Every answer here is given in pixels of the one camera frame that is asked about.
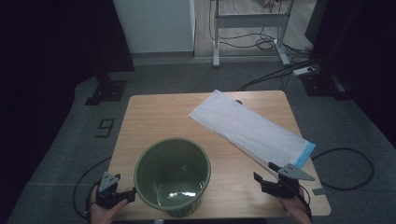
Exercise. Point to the black stand base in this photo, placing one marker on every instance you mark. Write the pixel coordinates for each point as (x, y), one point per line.
(107, 91)
(320, 85)

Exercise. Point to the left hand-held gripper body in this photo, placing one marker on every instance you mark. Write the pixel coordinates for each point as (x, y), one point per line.
(107, 183)

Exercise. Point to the white desk frame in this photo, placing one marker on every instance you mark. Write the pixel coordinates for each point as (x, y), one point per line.
(249, 20)

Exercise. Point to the white power strip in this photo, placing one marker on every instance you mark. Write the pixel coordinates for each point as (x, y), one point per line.
(303, 71)

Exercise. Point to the green plastic bin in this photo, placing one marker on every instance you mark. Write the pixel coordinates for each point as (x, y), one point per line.
(171, 174)

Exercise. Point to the person's left hand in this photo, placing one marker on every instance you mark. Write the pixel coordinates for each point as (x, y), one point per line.
(101, 215)

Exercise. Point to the person's right hand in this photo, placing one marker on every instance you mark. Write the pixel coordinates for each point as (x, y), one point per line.
(297, 210)

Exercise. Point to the round dark table grommet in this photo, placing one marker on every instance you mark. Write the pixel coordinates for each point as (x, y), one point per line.
(239, 101)

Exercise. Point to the grey tape piece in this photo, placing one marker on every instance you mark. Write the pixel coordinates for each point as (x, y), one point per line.
(318, 191)

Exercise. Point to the white cabinet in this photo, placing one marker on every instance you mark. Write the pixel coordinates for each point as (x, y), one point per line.
(154, 25)

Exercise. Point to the white plastic bag blue edge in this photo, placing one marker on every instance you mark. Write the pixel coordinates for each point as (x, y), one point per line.
(246, 127)

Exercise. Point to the dark curtain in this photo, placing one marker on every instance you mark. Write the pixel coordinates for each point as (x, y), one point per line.
(361, 46)
(46, 46)

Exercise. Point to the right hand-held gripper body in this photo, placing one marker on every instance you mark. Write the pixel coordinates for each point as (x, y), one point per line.
(281, 188)

